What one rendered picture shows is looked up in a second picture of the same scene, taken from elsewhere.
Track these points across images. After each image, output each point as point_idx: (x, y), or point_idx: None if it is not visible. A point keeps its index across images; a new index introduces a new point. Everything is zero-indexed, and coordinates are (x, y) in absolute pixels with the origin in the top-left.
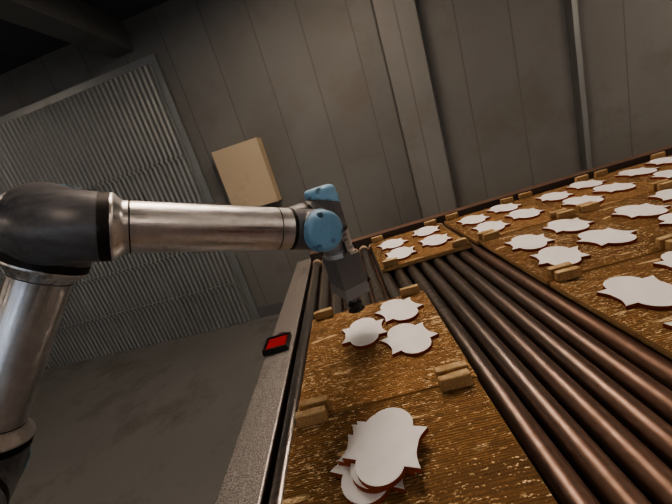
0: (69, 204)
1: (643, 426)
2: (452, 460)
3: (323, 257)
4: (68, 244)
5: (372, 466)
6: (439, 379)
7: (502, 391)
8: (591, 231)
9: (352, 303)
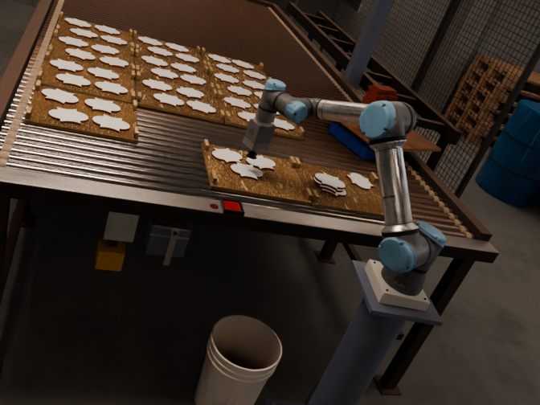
0: None
1: (308, 153)
2: None
3: (261, 126)
4: None
5: (339, 184)
6: (300, 163)
7: None
8: (178, 89)
9: (255, 152)
